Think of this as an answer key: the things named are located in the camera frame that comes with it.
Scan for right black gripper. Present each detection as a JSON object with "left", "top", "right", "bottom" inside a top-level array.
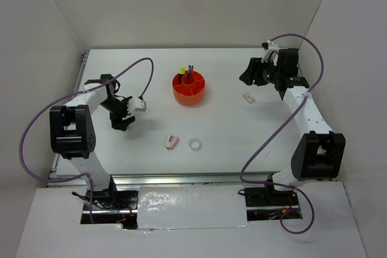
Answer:
[{"left": 239, "top": 57, "right": 282, "bottom": 86}]

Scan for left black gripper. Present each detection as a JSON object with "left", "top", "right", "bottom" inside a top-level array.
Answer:
[{"left": 100, "top": 96, "right": 135, "bottom": 132}]

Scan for white eraser with print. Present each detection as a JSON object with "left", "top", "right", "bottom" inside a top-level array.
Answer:
[{"left": 242, "top": 92, "right": 255, "bottom": 104}]

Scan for pink correction tape dispenser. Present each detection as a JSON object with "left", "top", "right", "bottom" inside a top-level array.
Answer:
[{"left": 164, "top": 134, "right": 180, "bottom": 150}]

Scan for red pen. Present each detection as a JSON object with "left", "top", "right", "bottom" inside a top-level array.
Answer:
[{"left": 187, "top": 65, "right": 194, "bottom": 84}]

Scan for blue pen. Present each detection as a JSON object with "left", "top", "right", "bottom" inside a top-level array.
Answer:
[{"left": 187, "top": 65, "right": 192, "bottom": 85}]

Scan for yellow highlighter marker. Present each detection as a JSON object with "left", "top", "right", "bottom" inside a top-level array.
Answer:
[{"left": 178, "top": 66, "right": 186, "bottom": 85}]

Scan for clear tape roll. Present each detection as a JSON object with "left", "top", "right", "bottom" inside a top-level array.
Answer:
[{"left": 189, "top": 138, "right": 202, "bottom": 152}]

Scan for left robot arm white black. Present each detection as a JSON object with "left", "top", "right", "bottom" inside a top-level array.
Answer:
[{"left": 50, "top": 74, "right": 146, "bottom": 209}]

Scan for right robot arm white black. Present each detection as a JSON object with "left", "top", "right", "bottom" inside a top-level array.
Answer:
[{"left": 239, "top": 48, "right": 346, "bottom": 205}]

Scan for orange round compartment organizer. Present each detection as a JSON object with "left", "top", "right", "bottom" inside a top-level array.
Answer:
[{"left": 172, "top": 71, "right": 206, "bottom": 106}]

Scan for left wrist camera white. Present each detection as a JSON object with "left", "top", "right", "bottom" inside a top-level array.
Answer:
[{"left": 127, "top": 97, "right": 147, "bottom": 115}]

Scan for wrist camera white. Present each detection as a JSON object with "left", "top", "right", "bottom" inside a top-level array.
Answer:
[
  {"left": 261, "top": 40, "right": 279, "bottom": 63},
  {"left": 127, "top": 97, "right": 147, "bottom": 115}
]

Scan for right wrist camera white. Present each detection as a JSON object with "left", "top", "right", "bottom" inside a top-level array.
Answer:
[{"left": 261, "top": 40, "right": 279, "bottom": 63}]

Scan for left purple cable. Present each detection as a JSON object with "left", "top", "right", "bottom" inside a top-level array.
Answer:
[{"left": 18, "top": 57, "right": 155, "bottom": 225}]

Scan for purple cable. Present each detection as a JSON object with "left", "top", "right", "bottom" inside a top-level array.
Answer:
[
  {"left": 18, "top": 57, "right": 155, "bottom": 225},
  {"left": 240, "top": 33, "right": 326, "bottom": 235}
]

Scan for aluminium table frame rail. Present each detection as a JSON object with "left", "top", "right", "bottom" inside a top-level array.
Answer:
[{"left": 47, "top": 48, "right": 333, "bottom": 186}]

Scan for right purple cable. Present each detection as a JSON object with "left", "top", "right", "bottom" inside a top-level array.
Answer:
[{"left": 240, "top": 33, "right": 326, "bottom": 235}]

